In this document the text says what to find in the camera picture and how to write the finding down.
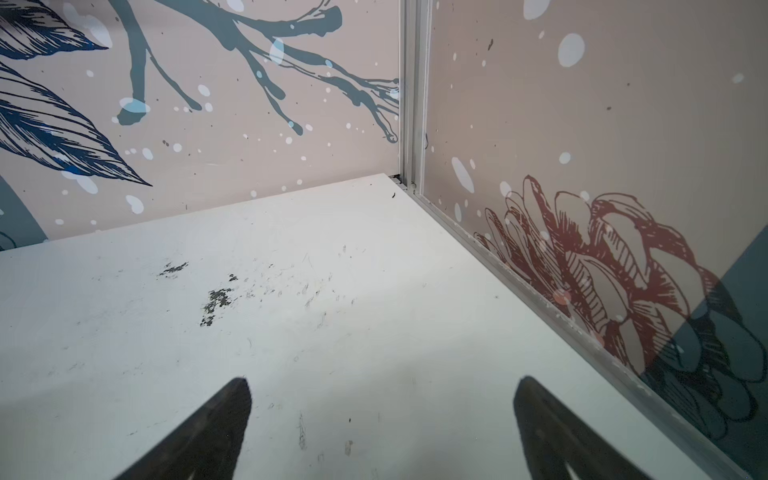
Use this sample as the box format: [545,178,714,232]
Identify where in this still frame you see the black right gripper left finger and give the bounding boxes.
[118,377,252,479]

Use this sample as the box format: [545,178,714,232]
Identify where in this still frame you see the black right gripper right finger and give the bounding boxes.
[513,376,650,480]

